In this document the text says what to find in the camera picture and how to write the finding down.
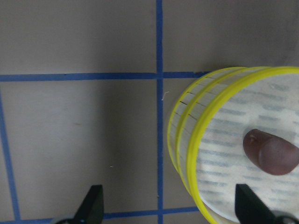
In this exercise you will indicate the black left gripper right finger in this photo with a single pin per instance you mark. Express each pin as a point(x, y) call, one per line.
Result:
point(250, 209)

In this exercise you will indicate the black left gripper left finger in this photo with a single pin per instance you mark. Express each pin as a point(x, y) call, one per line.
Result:
point(91, 211)

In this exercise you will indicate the brown bun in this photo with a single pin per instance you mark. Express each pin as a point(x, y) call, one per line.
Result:
point(272, 154)

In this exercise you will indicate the yellow steamer basket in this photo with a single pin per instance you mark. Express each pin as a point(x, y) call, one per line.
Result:
point(185, 102)
point(211, 142)

